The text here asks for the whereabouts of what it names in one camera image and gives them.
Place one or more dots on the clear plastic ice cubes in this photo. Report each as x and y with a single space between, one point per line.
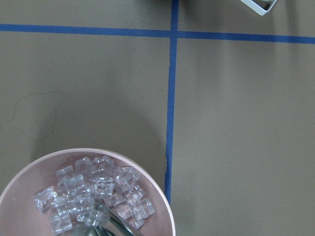
88 191

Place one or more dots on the metal tongs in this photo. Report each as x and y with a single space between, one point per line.
115 226

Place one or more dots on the pink bowl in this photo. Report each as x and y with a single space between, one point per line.
20 217

